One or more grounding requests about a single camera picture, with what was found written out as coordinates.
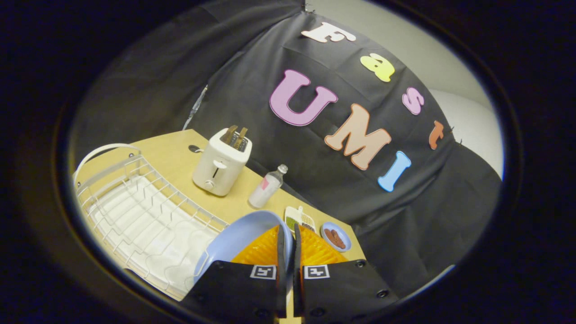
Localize white drip tray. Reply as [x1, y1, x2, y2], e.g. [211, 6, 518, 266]
[88, 175, 221, 297]

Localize white toaster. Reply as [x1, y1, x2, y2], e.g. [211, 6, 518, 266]
[192, 128, 253, 197]

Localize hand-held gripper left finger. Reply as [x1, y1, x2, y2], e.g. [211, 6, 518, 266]
[180, 225, 289, 321]

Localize white wire dish rack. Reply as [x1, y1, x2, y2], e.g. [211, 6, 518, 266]
[73, 143, 231, 301]

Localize clear plastic bottle pink label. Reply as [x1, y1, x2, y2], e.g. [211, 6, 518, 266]
[248, 164, 289, 209]

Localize small white sectioned tray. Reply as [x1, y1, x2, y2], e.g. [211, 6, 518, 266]
[284, 206, 317, 235]

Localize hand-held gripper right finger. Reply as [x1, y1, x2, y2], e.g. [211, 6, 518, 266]
[292, 225, 399, 323]

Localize small blue dish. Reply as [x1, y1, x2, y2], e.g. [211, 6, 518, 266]
[320, 221, 352, 253]

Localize black backdrop cloth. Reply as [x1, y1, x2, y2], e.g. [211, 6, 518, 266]
[71, 0, 503, 298]

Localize light blue plate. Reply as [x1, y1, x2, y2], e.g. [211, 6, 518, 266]
[193, 210, 294, 284]

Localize brown food pieces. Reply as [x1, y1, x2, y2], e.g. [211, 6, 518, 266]
[324, 228, 347, 250]

